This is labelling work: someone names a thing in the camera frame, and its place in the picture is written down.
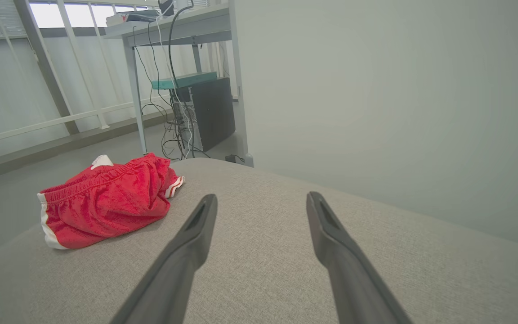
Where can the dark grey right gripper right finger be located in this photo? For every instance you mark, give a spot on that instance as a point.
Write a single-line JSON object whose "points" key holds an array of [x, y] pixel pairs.
{"points": [[349, 270]]}

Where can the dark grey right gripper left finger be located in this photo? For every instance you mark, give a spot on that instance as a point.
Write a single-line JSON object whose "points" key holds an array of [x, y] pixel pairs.
{"points": [[182, 261]]}

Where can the red shorts with white stripes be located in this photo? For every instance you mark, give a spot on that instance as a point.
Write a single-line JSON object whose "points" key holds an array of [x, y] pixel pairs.
{"points": [[106, 202]]}

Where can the black computer tower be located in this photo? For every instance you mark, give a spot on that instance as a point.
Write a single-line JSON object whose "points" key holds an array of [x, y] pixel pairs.
{"points": [[214, 112]]}

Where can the teal flat box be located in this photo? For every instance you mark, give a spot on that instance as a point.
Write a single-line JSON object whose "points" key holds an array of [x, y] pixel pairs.
{"points": [[187, 80]]}

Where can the pale grey partition panel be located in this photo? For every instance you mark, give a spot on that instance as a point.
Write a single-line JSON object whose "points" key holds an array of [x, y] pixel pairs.
{"points": [[376, 90]]}

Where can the white metal railing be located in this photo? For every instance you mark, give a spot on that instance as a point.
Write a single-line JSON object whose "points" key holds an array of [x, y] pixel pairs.
{"points": [[38, 125]]}

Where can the dark grey window pillar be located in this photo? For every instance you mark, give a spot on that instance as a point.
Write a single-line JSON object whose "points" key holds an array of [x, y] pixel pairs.
{"points": [[47, 72]]}

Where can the white metal desk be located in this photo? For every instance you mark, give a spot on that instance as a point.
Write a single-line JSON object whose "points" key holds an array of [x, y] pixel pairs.
{"points": [[205, 20]]}

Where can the stack of flat books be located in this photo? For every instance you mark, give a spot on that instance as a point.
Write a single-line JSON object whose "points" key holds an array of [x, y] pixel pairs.
{"points": [[137, 17]]}

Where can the black desktop device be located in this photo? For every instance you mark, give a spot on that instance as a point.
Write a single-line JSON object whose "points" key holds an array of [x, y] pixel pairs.
{"points": [[166, 6]]}

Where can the grey partition post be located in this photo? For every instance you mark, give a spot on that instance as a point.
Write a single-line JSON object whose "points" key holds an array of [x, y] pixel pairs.
{"points": [[238, 90]]}

